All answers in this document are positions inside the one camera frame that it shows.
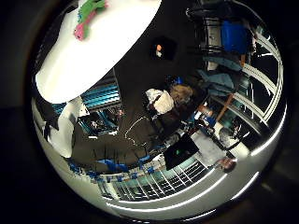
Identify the seated person with blond hair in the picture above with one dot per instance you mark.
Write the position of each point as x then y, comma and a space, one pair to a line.
174, 101

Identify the black laptop screen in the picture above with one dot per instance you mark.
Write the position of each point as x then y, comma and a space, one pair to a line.
180, 151

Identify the blue storage rack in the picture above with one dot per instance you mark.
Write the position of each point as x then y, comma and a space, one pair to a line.
101, 96

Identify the black box with orange item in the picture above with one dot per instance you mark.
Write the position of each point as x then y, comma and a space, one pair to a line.
163, 48

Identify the person in blue jeans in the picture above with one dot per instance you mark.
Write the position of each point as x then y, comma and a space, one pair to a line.
219, 79

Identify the person with dark hair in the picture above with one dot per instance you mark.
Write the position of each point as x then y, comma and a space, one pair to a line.
227, 164

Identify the blue plastic chair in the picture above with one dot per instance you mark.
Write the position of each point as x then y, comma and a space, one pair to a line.
233, 37

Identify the green and pink plush toy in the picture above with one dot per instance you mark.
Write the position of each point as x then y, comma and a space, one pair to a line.
85, 18

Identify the white window frame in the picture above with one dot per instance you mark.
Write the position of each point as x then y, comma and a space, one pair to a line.
264, 77

